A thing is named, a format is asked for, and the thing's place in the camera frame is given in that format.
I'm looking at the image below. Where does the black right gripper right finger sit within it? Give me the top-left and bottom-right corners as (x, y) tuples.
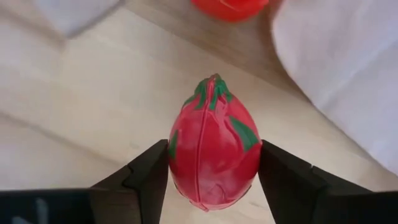
(257, 139), (374, 224)

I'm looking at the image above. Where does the red toy dragon fruit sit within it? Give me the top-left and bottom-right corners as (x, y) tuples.
(167, 73), (264, 213)

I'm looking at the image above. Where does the beige cloth towel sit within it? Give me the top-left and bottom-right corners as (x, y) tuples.
(32, 0), (398, 177)

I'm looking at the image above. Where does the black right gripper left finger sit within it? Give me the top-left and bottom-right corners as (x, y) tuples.
(90, 139), (169, 224)

